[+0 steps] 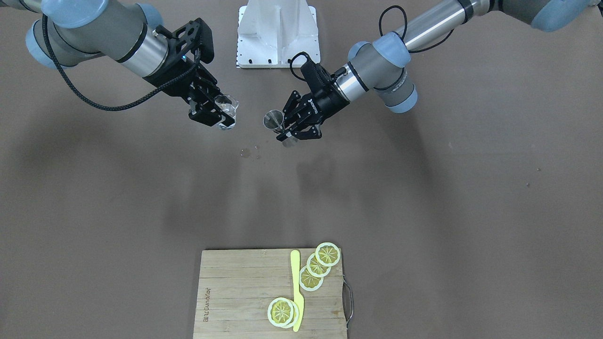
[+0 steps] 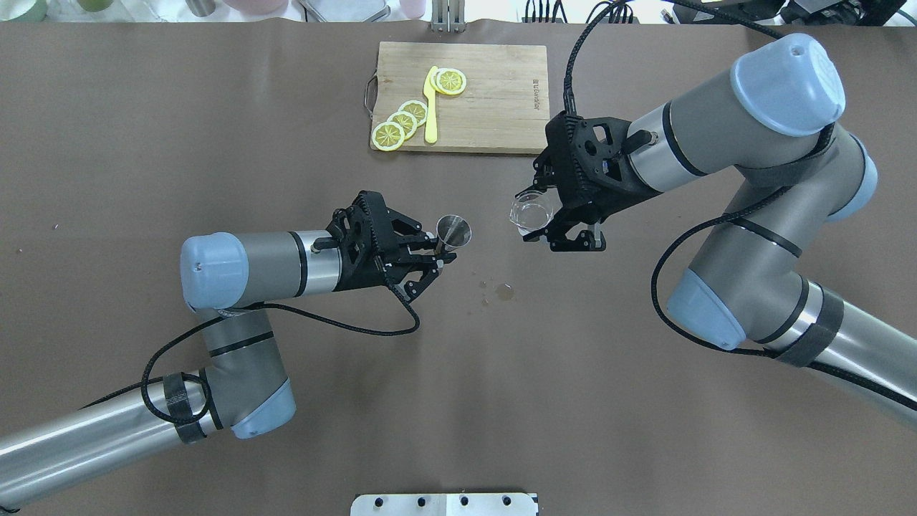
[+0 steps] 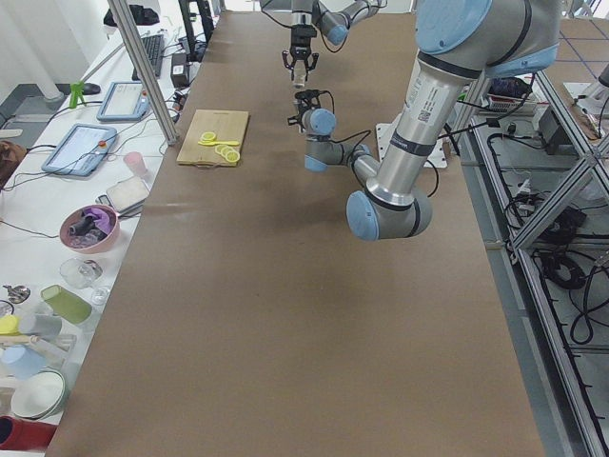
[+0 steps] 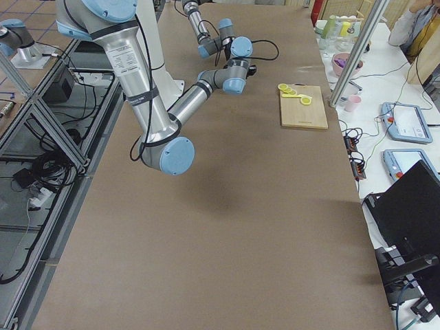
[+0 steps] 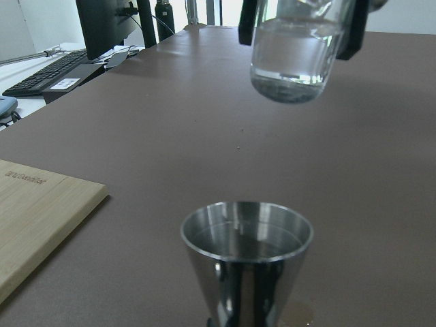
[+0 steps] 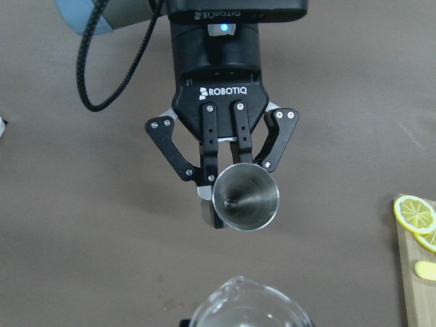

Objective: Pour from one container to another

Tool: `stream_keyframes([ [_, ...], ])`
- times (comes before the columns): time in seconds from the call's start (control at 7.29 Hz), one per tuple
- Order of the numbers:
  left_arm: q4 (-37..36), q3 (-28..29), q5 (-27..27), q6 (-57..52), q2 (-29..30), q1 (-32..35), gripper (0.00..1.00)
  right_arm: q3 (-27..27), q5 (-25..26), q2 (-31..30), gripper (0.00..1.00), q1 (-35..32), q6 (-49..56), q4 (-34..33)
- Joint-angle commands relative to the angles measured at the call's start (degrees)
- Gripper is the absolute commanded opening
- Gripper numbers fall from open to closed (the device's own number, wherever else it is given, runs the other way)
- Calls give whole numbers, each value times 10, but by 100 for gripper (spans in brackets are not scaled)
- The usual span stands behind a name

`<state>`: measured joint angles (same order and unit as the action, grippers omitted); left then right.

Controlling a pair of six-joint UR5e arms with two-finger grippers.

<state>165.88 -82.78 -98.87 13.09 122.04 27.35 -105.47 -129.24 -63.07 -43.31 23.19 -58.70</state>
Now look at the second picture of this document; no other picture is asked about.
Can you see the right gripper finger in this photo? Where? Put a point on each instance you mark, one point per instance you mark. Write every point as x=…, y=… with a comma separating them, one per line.
x=576, y=230
x=539, y=208

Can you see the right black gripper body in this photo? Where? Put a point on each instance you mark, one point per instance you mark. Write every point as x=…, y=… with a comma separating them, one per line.
x=617, y=192

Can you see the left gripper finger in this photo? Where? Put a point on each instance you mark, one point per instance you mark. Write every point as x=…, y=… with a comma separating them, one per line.
x=412, y=279
x=426, y=243

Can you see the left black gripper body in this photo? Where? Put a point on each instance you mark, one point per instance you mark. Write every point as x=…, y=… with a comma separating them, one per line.
x=356, y=276

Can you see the steel jigger shaker cup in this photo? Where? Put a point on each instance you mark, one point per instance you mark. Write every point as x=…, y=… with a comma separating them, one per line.
x=452, y=232

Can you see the clear glass measuring cup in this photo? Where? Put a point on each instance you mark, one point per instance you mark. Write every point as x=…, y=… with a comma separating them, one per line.
x=515, y=212

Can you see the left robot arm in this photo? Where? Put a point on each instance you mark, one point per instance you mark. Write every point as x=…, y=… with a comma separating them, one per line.
x=227, y=371

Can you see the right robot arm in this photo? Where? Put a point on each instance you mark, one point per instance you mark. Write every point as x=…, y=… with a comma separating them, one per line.
x=730, y=284

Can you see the pink plastic cup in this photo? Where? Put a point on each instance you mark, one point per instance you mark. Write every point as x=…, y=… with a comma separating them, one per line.
x=413, y=9

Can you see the wooden cutting board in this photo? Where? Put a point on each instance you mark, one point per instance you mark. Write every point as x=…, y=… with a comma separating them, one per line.
x=503, y=109

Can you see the yellow plastic knife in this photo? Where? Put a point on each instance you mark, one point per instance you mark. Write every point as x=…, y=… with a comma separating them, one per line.
x=430, y=132

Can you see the lemon slice on board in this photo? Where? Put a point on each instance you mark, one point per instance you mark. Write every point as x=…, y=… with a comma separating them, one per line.
x=452, y=81

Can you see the aluminium frame post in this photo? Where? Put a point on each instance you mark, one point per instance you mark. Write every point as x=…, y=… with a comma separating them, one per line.
x=448, y=16

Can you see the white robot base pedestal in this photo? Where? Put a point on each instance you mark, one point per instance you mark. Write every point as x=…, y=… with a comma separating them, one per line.
x=468, y=503

